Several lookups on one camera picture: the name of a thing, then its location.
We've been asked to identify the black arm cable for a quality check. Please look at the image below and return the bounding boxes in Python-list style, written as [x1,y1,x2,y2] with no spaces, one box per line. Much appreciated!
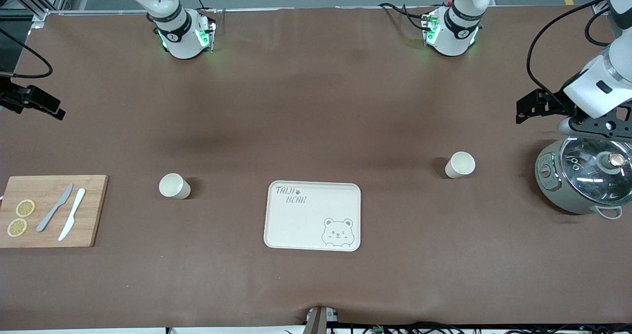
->
[0,28,53,79]
[526,0,614,110]

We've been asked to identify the glass pot lid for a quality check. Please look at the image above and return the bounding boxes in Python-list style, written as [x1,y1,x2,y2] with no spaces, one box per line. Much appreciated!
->
[559,135,632,207]

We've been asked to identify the aluminium frame profile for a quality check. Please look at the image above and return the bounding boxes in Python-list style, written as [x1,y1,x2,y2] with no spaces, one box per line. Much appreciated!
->
[0,0,75,24]

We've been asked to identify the white IKEA cup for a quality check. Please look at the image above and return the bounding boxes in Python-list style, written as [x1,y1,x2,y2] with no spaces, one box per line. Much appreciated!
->
[158,173,192,200]
[444,151,476,179]

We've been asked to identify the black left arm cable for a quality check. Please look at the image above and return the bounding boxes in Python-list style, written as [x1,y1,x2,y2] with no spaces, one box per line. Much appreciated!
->
[526,0,614,110]

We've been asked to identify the brown table cover mat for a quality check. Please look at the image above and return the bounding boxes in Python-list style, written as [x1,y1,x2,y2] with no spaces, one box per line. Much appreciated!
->
[0,4,632,331]

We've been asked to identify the white plastic knife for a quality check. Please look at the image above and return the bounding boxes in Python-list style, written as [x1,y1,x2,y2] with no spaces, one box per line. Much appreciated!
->
[58,188,86,242]

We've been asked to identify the wooden cutting board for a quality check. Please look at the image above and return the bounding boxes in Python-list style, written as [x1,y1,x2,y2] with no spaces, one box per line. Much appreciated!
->
[0,175,109,249]

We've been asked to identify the cream bear print tray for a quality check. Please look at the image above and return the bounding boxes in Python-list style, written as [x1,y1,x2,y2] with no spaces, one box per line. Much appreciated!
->
[263,180,361,252]

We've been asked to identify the black base power cables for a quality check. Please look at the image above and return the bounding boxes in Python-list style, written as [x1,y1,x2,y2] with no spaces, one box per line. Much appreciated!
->
[378,1,431,31]

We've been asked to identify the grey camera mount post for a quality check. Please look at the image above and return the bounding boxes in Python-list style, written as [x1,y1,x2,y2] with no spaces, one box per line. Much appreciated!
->
[303,305,340,334]

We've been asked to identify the grey-green electric cooker pot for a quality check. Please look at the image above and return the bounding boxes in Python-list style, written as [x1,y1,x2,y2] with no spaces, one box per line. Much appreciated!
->
[535,137,624,220]

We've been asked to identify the grey plastic knife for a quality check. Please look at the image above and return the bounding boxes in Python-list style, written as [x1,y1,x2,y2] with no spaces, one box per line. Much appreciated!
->
[36,183,74,233]

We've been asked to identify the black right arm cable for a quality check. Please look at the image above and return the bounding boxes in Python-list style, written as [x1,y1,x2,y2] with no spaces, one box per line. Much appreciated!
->
[0,28,53,79]

